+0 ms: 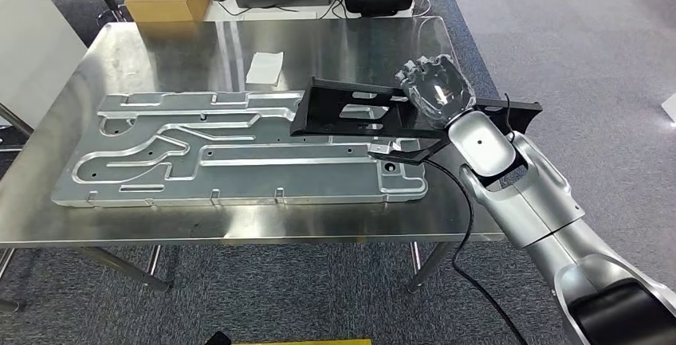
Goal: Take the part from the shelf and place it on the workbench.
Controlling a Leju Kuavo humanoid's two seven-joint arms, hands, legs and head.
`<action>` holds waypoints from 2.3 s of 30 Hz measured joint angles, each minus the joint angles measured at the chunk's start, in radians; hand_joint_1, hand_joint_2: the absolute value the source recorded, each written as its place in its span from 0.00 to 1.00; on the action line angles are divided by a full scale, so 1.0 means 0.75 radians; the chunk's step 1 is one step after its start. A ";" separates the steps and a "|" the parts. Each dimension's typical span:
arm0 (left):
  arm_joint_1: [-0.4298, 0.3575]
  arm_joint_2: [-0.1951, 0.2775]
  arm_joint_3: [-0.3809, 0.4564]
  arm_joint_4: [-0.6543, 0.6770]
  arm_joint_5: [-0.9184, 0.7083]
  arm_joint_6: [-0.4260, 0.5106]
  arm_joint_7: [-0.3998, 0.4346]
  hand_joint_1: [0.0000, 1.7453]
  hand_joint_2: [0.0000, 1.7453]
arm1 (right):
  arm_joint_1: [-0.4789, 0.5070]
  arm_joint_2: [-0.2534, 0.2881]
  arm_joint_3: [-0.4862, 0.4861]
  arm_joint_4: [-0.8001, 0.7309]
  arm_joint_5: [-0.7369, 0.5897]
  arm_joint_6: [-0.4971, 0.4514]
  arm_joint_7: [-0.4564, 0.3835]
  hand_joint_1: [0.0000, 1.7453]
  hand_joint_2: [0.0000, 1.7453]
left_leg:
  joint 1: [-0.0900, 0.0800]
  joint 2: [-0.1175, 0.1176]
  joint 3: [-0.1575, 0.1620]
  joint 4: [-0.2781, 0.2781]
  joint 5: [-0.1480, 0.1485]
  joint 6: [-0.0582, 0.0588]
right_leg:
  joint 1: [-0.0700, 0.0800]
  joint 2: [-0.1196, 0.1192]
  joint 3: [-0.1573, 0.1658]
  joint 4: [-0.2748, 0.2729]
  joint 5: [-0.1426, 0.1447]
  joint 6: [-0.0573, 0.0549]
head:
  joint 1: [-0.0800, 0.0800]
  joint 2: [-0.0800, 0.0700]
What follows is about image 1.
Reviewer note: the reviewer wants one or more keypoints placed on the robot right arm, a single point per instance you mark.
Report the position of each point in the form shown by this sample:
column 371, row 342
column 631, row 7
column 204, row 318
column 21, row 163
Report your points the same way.
column 538, row 205

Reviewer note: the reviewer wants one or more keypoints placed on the black plastic plate holder part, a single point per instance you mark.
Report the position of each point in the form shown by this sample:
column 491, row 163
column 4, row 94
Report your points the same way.
column 327, row 115

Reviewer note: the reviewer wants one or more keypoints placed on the white paper sheet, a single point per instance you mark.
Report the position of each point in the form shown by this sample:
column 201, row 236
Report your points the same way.
column 264, row 68

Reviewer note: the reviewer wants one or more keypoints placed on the machined aluminium plate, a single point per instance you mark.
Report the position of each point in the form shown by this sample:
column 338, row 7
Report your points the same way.
column 264, row 179

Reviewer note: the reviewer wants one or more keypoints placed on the white box cabinet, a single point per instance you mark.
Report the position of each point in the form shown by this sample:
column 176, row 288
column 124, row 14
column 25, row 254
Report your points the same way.
column 37, row 41

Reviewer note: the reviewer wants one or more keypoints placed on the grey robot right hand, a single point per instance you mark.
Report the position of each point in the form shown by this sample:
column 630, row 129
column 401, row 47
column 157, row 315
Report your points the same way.
column 438, row 92

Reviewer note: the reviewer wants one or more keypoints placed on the stainless steel workbench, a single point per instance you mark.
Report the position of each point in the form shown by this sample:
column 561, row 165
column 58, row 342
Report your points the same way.
column 158, row 57

